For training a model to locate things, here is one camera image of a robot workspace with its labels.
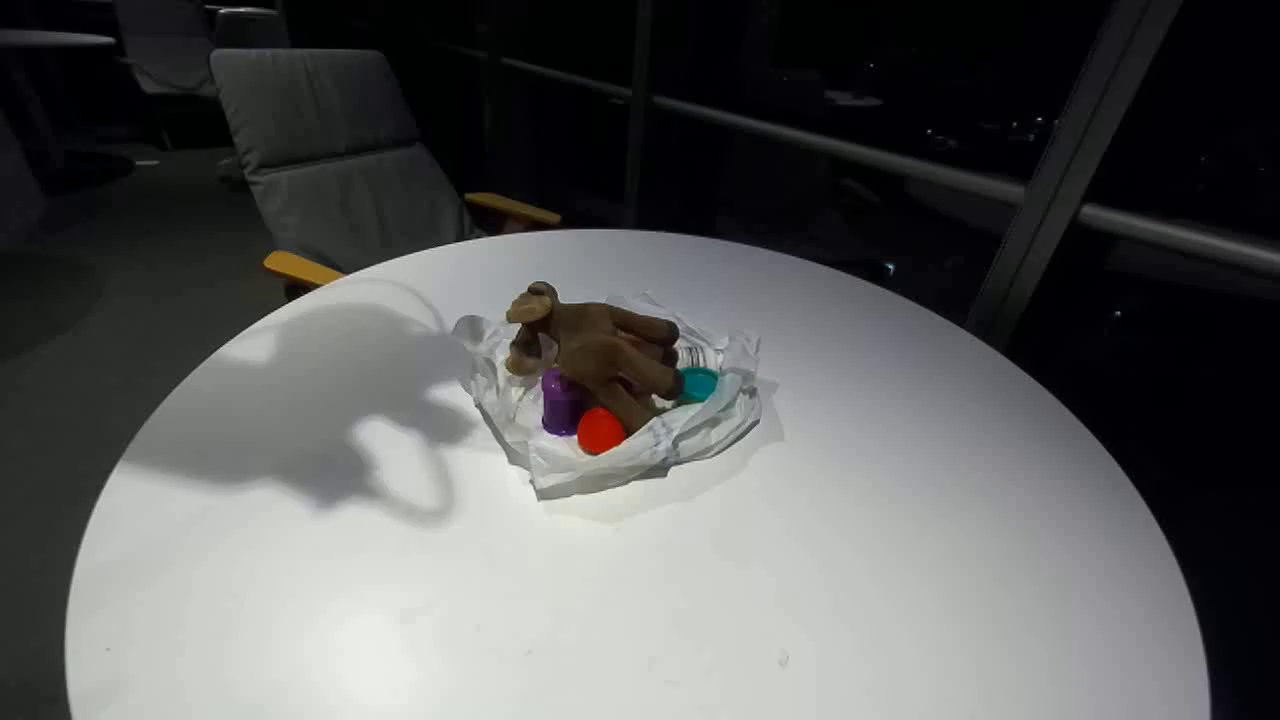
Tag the red round toy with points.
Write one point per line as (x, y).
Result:
(603, 430)

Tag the white plastic bag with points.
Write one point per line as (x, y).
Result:
(678, 432)

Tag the purple plastic cylinder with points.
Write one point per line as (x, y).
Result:
(561, 406)

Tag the grey armchair wooden arms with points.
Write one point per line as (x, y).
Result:
(339, 166)

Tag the brown plush toy animal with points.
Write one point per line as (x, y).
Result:
(620, 360)

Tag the metal window railing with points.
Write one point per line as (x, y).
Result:
(1046, 205)

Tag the teal lid dough cup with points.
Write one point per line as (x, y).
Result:
(697, 386)

